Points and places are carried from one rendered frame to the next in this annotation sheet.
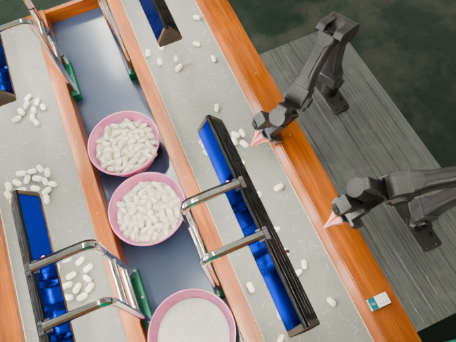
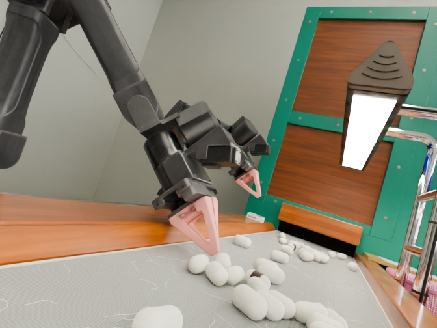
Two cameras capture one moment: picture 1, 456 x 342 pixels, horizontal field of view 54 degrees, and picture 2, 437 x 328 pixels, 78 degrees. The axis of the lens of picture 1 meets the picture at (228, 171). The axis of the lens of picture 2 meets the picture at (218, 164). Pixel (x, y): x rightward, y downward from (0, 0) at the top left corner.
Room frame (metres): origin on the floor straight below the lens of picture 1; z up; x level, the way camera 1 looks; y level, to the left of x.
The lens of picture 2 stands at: (1.09, 0.12, 0.84)
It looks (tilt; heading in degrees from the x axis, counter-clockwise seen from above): 5 degrees up; 219
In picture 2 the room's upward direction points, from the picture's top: 18 degrees clockwise
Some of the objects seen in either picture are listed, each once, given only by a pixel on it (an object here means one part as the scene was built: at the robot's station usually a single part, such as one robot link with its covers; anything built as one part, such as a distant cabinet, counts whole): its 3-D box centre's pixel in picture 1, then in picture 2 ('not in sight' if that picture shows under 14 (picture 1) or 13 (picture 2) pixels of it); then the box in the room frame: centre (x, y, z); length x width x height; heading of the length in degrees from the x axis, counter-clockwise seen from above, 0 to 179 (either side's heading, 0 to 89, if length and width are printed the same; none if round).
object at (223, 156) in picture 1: (252, 214); (362, 131); (0.39, -0.04, 1.08); 0.62 x 0.08 x 0.07; 14
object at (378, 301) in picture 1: (378, 301); (255, 217); (0.16, -0.38, 0.77); 0.06 x 0.04 x 0.02; 104
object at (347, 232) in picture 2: not in sight; (318, 222); (-0.02, -0.21, 0.83); 0.30 x 0.06 x 0.07; 104
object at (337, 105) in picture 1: (330, 86); not in sight; (0.99, -0.45, 0.71); 0.20 x 0.07 x 0.08; 15
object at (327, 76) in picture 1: (335, 53); (16, 71); (0.97, -0.43, 0.92); 0.07 x 0.06 x 0.33; 41
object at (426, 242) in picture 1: (419, 219); not in sight; (0.41, -0.60, 0.71); 0.20 x 0.07 x 0.08; 15
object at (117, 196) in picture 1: (149, 212); not in sight; (0.59, 0.29, 0.72); 0.27 x 0.27 x 0.10
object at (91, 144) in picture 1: (126, 147); not in sight; (0.86, 0.36, 0.72); 0.27 x 0.27 x 0.10
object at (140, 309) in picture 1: (98, 298); not in sight; (0.29, 0.42, 0.90); 0.20 x 0.19 x 0.45; 14
